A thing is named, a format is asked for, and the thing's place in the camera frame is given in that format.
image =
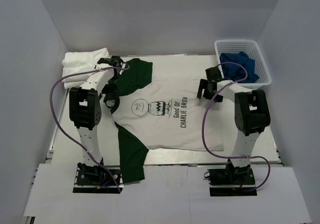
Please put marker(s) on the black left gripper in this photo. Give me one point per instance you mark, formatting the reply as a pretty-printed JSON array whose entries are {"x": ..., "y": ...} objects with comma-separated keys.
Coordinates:
[{"x": 112, "y": 91}]

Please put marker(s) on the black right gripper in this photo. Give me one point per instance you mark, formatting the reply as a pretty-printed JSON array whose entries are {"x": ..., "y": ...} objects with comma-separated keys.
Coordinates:
[{"x": 204, "y": 84}]

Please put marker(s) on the white green raglan t-shirt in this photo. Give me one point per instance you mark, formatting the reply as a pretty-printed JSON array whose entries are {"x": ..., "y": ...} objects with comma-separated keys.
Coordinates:
[{"x": 159, "y": 110}]

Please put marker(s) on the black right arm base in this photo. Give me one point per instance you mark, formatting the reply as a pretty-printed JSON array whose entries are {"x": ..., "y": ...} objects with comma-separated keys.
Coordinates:
[{"x": 231, "y": 181}]

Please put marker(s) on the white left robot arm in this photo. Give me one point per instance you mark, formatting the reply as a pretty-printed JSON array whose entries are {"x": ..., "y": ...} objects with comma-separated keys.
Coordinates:
[{"x": 85, "y": 108}]

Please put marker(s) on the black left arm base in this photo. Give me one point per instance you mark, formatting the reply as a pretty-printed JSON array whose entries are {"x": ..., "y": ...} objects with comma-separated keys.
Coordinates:
[{"x": 96, "y": 180}]

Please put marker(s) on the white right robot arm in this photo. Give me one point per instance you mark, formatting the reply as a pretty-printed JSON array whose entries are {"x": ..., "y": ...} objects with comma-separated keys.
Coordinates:
[{"x": 251, "y": 113}]

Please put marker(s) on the folded white t-shirt stack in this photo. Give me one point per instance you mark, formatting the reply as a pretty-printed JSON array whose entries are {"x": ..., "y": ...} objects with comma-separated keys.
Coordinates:
[{"x": 78, "y": 62}]

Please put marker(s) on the blue crumpled t-shirt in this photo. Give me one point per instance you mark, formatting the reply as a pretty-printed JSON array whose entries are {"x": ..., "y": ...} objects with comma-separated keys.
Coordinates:
[{"x": 235, "y": 72}]

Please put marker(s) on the white plastic basket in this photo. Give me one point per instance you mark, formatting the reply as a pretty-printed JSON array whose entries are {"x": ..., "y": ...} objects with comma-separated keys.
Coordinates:
[{"x": 251, "y": 48}]

